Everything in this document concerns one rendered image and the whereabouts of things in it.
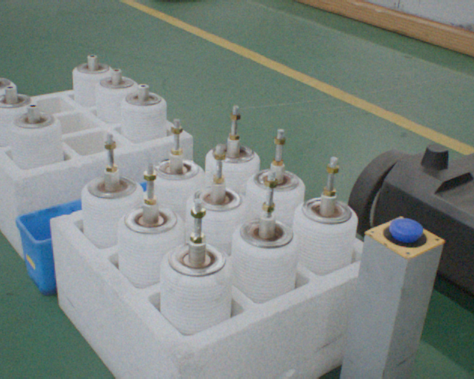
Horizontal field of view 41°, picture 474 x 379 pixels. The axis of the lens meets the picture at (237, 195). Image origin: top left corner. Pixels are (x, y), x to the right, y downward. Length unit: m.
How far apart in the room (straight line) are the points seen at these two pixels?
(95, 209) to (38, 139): 0.30
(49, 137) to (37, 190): 0.10
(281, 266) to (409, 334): 0.19
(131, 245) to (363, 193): 0.55
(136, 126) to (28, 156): 0.23
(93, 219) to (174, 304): 0.23
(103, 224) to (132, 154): 0.34
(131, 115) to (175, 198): 0.35
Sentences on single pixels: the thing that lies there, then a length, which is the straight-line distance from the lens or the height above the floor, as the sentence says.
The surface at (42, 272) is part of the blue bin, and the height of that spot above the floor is 0.05.
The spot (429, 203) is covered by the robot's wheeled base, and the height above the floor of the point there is 0.18.
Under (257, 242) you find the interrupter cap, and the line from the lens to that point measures 0.88.
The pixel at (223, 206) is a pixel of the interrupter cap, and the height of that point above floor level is 0.25.
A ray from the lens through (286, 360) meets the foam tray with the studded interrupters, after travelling 0.96.
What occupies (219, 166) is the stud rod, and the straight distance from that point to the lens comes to 0.95.
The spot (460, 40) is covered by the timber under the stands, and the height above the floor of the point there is 0.05.
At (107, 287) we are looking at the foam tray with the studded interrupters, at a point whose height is 0.17.
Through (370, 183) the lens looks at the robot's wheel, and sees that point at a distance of 1.29.
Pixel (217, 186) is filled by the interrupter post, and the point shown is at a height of 0.28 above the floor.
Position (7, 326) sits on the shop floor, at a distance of 1.16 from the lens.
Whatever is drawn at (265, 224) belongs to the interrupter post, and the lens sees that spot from 0.88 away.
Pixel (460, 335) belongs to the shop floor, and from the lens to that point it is 1.20.
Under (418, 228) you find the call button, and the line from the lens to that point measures 0.81.
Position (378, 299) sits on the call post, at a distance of 0.84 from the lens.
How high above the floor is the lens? 0.73
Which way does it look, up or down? 29 degrees down
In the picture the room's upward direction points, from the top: 3 degrees clockwise
